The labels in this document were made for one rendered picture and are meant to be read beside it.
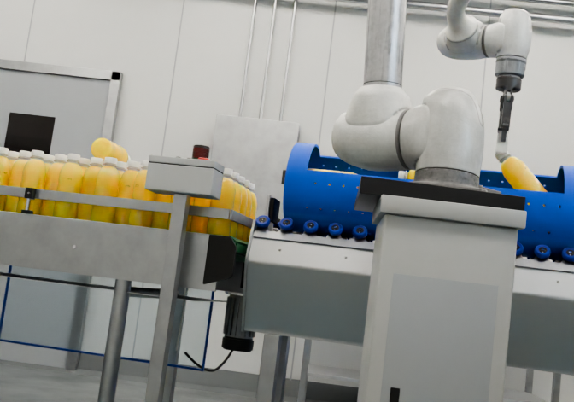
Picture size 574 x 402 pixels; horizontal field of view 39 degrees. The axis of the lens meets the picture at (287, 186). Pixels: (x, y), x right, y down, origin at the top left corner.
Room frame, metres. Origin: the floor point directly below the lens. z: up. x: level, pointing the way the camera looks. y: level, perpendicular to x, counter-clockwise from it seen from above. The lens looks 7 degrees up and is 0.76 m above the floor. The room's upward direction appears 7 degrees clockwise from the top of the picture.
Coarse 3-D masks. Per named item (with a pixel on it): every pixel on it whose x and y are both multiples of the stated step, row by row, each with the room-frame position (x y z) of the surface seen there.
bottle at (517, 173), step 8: (504, 160) 2.35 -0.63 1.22; (512, 160) 2.33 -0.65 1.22; (520, 160) 2.33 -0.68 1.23; (504, 168) 2.34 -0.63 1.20; (512, 168) 2.32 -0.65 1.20; (520, 168) 2.32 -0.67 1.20; (528, 168) 2.33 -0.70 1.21; (504, 176) 2.36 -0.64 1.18; (512, 176) 2.33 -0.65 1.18; (520, 176) 2.32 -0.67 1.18; (528, 176) 2.32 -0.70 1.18; (512, 184) 2.34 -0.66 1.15; (520, 184) 2.32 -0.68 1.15; (528, 184) 2.31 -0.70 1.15; (536, 184) 2.31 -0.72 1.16
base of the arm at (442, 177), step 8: (432, 168) 1.86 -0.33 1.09; (440, 168) 1.85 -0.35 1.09; (416, 176) 1.90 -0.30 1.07; (424, 176) 1.87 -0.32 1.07; (432, 176) 1.85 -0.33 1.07; (440, 176) 1.85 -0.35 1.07; (448, 176) 1.84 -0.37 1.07; (456, 176) 1.84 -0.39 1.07; (464, 176) 1.84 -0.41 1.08; (472, 176) 1.86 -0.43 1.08; (432, 184) 1.84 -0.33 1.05; (440, 184) 1.83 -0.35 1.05; (448, 184) 1.83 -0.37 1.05; (456, 184) 1.83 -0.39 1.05; (464, 184) 1.84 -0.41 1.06; (472, 184) 1.86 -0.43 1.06; (496, 192) 1.89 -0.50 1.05
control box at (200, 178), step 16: (160, 160) 2.28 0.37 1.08; (176, 160) 2.27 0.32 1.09; (192, 160) 2.26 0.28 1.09; (208, 160) 2.25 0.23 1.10; (160, 176) 2.28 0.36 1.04; (176, 176) 2.27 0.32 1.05; (192, 176) 2.26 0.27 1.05; (208, 176) 2.25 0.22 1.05; (160, 192) 2.33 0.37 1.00; (176, 192) 2.28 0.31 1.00; (192, 192) 2.26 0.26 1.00; (208, 192) 2.25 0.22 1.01
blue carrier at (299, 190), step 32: (288, 160) 2.42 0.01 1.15; (320, 160) 2.61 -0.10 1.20; (288, 192) 2.41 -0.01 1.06; (320, 192) 2.39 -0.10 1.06; (352, 192) 2.36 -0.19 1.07; (512, 192) 2.27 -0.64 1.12; (544, 192) 2.26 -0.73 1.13; (320, 224) 2.44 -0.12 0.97; (352, 224) 2.41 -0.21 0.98; (544, 224) 2.26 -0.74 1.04
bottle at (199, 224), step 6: (198, 198) 2.44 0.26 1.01; (198, 204) 2.44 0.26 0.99; (204, 204) 2.43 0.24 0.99; (192, 216) 2.45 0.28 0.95; (198, 216) 2.44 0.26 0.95; (192, 222) 2.45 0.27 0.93; (198, 222) 2.43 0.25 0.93; (204, 222) 2.43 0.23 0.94; (192, 228) 2.45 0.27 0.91; (198, 228) 2.43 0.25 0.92; (204, 228) 2.43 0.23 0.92
